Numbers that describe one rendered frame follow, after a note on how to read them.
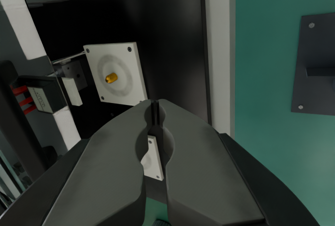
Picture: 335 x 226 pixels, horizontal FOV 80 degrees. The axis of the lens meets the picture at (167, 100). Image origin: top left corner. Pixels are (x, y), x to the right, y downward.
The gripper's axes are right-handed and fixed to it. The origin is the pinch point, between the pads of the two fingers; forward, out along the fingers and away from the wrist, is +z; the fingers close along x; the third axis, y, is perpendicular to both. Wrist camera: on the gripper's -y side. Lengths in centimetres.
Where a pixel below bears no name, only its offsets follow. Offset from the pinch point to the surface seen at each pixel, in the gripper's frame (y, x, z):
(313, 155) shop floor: 78, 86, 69
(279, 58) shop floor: 25, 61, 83
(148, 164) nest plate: 37.6, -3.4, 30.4
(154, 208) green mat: 64, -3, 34
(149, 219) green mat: 73, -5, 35
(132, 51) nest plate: 5.5, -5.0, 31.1
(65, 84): 11.1, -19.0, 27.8
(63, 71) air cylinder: 11.5, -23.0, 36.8
